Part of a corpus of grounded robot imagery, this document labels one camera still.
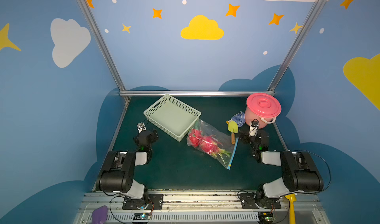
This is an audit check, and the clear zip-top bag blue seal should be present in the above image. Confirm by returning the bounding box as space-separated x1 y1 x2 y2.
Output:
187 119 238 170

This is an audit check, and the pink dragon fruit toy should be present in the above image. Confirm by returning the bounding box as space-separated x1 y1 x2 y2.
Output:
188 129 208 148
201 136 231 158

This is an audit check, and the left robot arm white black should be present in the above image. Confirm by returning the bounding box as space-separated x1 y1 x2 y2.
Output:
96 129 163 210

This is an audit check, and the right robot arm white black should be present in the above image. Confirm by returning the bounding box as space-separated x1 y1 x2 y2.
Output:
239 130 324 209

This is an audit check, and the pink plastic bucket with lid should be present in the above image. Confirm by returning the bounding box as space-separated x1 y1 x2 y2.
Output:
245 93 282 129

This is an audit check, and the light green perforated plastic basket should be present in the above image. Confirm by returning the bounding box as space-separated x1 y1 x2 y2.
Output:
143 94 201 142

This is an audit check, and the yellow plastic toy shovel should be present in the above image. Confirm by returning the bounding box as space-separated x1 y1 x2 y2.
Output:
285 193 296 224

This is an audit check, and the purple plastic toy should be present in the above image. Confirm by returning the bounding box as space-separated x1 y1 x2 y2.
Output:
92 205 108 224

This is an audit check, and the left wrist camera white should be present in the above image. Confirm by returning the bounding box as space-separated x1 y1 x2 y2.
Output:
137 122 146 133

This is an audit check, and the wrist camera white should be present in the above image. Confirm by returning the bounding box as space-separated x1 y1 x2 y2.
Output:
137 122 146 133
248 119 259 137

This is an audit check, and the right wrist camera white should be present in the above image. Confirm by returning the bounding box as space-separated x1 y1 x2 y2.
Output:
248 119 259 137

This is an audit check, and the green trowel wooden handle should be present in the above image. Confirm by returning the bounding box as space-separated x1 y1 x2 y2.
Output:
227 120 238 144

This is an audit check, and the aluminium frame back rail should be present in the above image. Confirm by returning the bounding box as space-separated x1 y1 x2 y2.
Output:
119 90 275 97

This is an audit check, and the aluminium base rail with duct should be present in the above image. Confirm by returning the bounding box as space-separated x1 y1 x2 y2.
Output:
73 189 330 224

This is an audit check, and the aluminium frame left post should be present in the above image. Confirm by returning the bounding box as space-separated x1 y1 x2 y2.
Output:
76 0 126 90

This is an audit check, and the aluminium frame post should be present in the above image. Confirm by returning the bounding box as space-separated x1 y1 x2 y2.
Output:
267 0 328 93
76 0 126 90

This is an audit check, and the aluminium frame right post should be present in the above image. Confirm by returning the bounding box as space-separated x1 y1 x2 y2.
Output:
267 0 328 93

